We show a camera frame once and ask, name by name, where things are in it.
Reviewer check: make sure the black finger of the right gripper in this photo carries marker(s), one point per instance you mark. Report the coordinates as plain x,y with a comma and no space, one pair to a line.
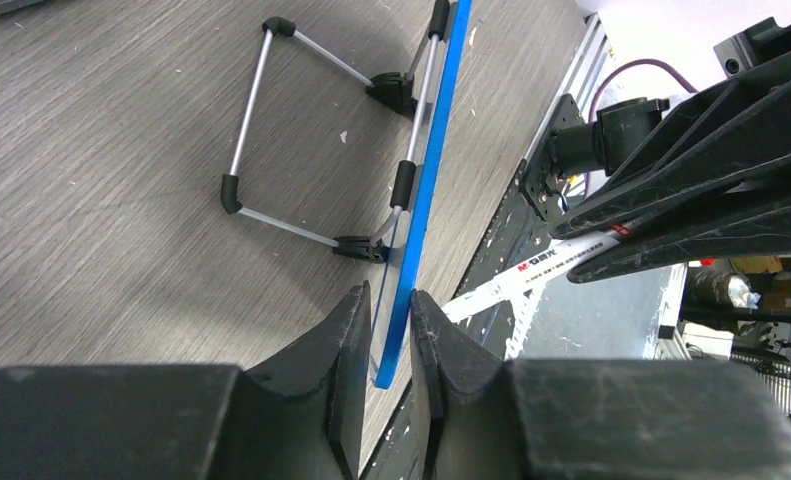
736,130
743,224

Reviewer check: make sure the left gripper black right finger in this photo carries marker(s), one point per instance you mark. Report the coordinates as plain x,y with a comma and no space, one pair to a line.
481,417

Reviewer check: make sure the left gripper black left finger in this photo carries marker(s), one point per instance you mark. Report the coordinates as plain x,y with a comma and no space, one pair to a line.
296,415

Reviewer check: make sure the whiteboard with blue frame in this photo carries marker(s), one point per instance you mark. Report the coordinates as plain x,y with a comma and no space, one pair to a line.
392,307

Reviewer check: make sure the blue white marker pen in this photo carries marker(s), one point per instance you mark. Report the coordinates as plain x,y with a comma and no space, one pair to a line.
558,259

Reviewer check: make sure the metal whiteboard stand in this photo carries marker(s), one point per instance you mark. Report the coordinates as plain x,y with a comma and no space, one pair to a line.
338,122

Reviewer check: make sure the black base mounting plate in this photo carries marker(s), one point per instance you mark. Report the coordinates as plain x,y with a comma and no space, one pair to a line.
515,233

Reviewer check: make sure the aluminium front frame rail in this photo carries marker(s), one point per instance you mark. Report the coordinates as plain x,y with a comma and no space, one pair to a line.
581,76

